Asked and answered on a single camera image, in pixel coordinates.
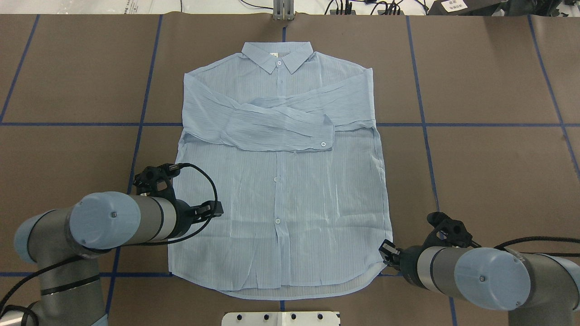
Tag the grey aluminium profile post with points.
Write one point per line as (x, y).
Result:
(283, 10)

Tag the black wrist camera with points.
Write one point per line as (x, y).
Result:
(447, 232)
(157, 181)

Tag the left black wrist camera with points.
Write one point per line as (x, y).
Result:
(157, 181)

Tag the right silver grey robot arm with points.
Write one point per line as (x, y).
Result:
(534, 289)

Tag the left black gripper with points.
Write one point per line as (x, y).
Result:
(183, 218)

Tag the black power adapter box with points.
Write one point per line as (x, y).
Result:
(463, 7)

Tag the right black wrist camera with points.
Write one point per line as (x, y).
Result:
(447, 232)

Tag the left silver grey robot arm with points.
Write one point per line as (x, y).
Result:
(65, 244)

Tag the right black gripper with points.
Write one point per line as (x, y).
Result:
(408, 259)

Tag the light blue button-up shirt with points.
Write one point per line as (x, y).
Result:
(290, 139)

